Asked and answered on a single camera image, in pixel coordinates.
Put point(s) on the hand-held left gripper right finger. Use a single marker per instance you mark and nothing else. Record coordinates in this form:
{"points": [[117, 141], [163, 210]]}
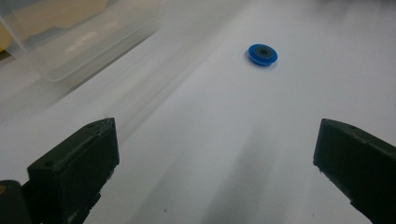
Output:
{"points": [[358, 161]]}

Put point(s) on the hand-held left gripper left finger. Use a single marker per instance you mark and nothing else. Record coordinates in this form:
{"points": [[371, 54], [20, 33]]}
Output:
{"points": [[74, 168]]}

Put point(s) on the blue round wheel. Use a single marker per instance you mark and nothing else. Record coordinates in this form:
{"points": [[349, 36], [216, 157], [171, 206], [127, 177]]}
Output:
{"points": [[262, 54]]}

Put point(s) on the clear plastic box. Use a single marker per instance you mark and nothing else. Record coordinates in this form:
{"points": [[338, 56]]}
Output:
{"points": [[77, 34]]}

